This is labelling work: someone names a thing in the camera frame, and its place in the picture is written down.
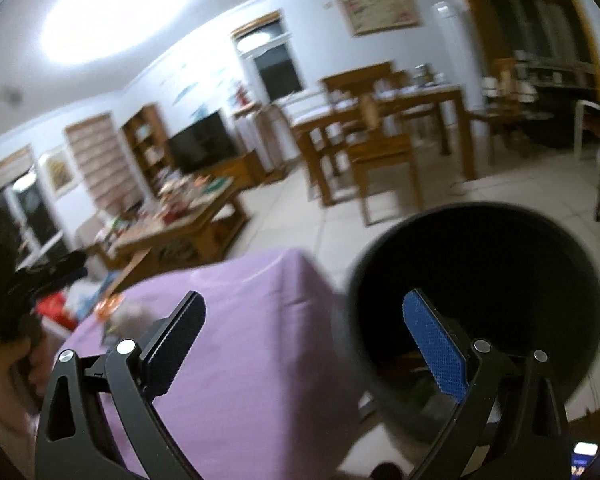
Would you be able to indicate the purple tablecloth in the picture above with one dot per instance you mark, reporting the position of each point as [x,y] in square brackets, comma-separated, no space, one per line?
[260,360]

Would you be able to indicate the short striped roller blind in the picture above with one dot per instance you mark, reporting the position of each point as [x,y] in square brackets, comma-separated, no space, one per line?
[5,165]

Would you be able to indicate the round ceiling light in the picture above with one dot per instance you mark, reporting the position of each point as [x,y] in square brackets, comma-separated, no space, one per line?
[120,7]

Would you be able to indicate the wooden bookshelf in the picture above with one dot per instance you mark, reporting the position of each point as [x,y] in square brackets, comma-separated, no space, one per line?
[147,145]

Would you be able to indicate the glass balcony door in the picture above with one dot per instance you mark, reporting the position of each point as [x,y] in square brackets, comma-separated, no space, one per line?
[35,215]

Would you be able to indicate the black television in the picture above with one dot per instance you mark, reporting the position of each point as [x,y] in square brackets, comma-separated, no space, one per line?
[202,142]

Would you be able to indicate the wood framed window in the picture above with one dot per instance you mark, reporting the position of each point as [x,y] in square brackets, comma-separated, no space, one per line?
[275,67]

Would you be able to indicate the white standing air conditioner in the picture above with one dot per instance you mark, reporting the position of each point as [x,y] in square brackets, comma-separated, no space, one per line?
[452,45]

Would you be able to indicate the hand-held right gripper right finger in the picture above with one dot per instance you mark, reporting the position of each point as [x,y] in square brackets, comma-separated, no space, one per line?
[437,345]

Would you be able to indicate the small wooden armchair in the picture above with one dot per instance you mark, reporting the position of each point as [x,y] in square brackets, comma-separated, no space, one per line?
[92,245]

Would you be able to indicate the light blue cloth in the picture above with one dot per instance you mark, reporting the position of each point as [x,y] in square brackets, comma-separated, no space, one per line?
[85,296]

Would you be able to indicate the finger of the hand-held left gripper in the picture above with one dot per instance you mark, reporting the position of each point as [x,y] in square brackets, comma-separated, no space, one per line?
[55,267]

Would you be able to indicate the red vase with plant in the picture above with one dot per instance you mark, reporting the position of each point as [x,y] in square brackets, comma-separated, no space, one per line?
[240,92]

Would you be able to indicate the phone with lit screen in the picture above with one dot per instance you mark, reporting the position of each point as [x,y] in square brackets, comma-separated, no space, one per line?
[585,457]

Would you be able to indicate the orange snack packet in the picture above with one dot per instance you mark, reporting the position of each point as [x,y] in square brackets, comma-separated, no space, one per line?
[107,307]

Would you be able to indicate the wooden door frame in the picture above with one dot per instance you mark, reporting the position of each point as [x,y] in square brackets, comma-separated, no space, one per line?
[472,10]

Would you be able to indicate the black round trash bin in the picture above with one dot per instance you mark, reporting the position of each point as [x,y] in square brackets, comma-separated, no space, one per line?
[480,270]

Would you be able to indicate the large framed picture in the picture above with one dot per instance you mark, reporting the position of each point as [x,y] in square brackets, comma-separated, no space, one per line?
[380,10]

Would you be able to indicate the tall wooden plant stand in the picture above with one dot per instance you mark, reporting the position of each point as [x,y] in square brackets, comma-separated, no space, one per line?
[262,135]

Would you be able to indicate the person's left hand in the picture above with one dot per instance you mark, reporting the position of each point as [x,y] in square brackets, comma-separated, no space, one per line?
[5,367]

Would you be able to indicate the wooden coffee table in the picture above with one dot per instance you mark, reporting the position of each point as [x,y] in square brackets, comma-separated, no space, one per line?
[180,227]

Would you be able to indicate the cluster of small table items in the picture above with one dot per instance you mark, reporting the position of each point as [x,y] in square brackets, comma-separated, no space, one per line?
[175,200]

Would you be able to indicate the wooden chair with white cushion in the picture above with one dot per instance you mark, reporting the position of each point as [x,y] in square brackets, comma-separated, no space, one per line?
[505,105]

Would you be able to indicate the wooden dining table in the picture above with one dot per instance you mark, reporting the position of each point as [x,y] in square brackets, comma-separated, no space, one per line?
[430,100]

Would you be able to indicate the small framed painting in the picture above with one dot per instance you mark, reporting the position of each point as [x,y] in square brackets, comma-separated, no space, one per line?
[57,172]

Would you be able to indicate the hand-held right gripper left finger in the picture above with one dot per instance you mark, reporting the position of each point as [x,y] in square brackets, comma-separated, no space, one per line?
[175,340]

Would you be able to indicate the wooden television cabinet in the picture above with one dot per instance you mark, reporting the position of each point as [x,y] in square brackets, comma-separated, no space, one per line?
[242,167]

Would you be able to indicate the wooden chair with oval back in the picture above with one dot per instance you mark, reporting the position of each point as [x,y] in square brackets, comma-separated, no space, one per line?
[380,155]

